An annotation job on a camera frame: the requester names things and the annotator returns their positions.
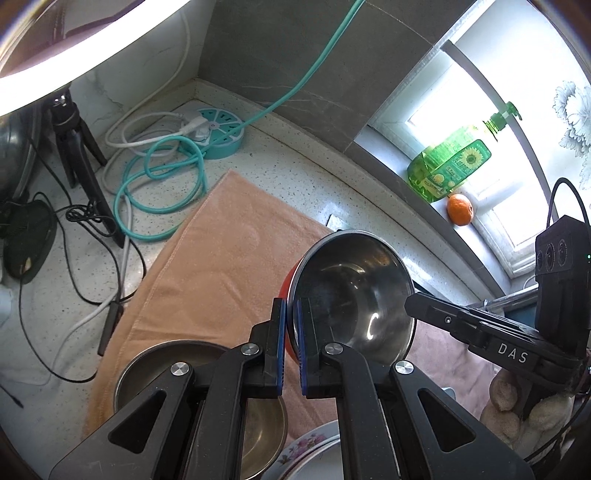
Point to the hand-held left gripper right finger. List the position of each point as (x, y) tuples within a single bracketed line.
[(300, 350)]

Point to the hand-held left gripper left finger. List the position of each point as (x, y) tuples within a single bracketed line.
[(278, 350)]

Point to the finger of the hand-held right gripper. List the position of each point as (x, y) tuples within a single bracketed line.
[(443, 318)]

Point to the red steel bowl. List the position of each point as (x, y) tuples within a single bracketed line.
[(355, 286)]

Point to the deep floral plate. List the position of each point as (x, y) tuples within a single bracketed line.
[(300, 445)]

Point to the large steel bowl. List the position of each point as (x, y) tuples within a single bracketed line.
[(152, 364)]

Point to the person's right hand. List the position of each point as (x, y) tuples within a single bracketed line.
[(503, 392)]

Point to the chrome faucet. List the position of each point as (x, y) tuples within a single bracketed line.
[(512, 297)]

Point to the peach towel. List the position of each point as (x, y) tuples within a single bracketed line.
[(221, 258)]

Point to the orange tangerine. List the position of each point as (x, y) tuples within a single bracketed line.
[(460, 210)]

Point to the green dish soap bottle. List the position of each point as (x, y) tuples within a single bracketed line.
[(448, 170)]

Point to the grape print roller blind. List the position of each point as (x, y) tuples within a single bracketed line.
[(572, 110)]

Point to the round teal power strip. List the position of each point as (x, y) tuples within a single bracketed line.
[(226, 131)]

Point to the black round base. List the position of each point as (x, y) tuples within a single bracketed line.
[(27, 240)]

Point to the black tripod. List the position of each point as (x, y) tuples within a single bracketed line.
[(78, 157)]

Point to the white window frame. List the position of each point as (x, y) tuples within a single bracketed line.
[(498, 230)]

